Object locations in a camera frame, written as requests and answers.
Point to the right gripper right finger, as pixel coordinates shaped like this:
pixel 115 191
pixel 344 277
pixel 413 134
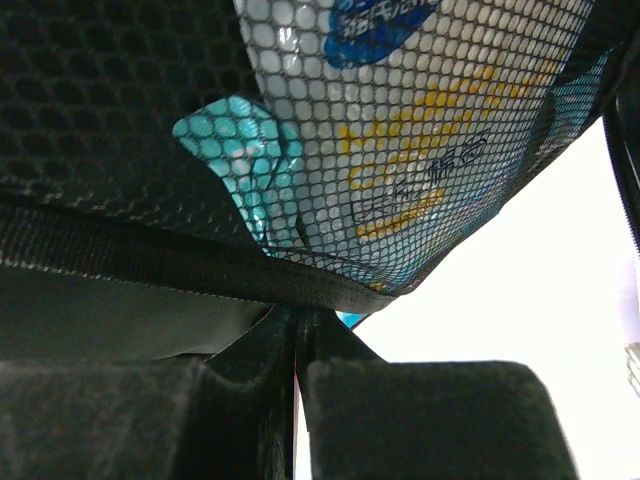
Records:
pixel 342 383

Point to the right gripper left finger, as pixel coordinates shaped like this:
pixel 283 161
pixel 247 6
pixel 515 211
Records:
pixel 240 420

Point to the red black medicine case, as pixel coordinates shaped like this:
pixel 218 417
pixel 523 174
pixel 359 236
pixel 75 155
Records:
pixel 116 242

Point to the teal swab pieces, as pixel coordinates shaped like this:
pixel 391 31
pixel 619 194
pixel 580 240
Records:
pixel 258 158

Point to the blue yellow plaster pack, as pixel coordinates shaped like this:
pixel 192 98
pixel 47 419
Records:
pixel 407 120

